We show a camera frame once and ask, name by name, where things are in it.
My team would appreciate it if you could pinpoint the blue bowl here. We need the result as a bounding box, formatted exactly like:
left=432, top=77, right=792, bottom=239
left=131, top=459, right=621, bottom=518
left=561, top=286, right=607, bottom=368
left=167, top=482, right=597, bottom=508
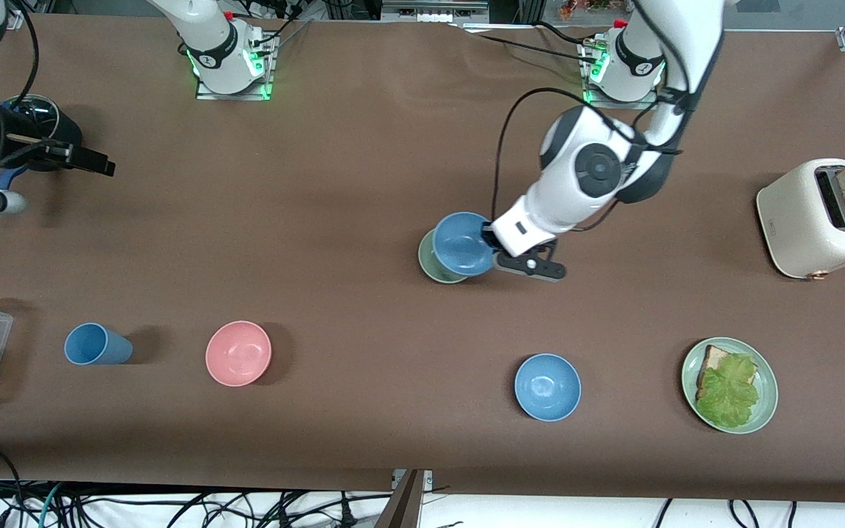
left=432, top=212, right=499, bottom=277
left=514, top=353, right=582, bottom=422

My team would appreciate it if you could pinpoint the green bowl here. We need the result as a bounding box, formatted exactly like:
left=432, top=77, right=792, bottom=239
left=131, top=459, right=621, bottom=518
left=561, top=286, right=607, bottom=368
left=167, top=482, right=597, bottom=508
left=417, top=229, right=472, bottom=285

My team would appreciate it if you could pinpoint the pink bowl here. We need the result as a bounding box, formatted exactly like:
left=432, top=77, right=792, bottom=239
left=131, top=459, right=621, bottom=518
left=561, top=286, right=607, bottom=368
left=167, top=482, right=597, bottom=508
left=205, top=320, right=274, bottom=387

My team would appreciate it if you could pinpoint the black round container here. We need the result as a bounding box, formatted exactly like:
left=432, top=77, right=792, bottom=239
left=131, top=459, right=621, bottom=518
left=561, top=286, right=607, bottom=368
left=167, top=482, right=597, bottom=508
left=0, top=94, right=84, bottom=172

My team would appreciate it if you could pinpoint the blue cup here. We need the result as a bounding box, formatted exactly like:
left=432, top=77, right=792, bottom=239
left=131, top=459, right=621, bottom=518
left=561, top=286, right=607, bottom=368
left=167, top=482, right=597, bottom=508
left=64, top=323, right=133, bottom=366

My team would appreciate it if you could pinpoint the bread slice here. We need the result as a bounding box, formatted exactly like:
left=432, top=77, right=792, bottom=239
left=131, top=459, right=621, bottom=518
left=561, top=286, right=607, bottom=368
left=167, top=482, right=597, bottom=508
left=696, top=345, right=758, bottom=400

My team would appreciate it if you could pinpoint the grey power strip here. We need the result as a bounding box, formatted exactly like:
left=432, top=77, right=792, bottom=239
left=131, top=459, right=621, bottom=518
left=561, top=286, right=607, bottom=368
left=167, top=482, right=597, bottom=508
left=381, top=0, right=491, bottom=24

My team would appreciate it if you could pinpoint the green lettuce leaf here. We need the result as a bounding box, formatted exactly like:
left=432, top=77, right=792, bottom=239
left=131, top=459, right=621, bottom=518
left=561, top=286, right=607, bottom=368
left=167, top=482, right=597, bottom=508
left=695, top=353, right=761, bottom=430

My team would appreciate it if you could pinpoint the cream toaster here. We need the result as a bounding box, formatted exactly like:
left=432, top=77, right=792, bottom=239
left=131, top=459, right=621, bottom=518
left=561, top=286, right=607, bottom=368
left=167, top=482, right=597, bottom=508
left=756, top=158, right=845, bottom=281

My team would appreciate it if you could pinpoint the dark metal beam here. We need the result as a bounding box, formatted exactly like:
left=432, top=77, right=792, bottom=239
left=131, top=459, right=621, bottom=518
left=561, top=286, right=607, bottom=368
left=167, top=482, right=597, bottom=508
left=375, top=469, right=425, bottom=528

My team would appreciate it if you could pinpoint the green plate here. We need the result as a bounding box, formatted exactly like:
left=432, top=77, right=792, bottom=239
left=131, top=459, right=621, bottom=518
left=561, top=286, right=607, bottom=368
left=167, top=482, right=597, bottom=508
left=681, top=337, right=780, bottom=435

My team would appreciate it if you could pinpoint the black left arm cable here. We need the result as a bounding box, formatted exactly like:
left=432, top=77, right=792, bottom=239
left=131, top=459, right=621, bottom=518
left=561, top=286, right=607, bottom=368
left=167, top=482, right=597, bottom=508
left=491, top=0, right=724, bottom=222

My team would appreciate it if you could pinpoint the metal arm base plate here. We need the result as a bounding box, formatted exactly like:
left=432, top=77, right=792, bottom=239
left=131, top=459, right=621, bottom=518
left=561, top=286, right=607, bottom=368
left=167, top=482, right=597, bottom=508
left=582, top=43, right=661, bottom=111
left=195, top=53, right=274, bottom=102

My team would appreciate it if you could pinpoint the metal mounting bracket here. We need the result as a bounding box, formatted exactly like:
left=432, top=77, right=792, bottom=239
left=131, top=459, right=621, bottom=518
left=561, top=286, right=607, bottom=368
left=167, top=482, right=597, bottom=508
left=392, top=469, right=434, bottom=491

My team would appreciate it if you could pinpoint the teal cable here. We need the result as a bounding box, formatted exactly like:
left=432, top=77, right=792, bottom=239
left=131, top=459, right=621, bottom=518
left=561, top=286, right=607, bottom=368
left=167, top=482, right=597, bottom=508
left=37, top=483, right=65, bottom=528

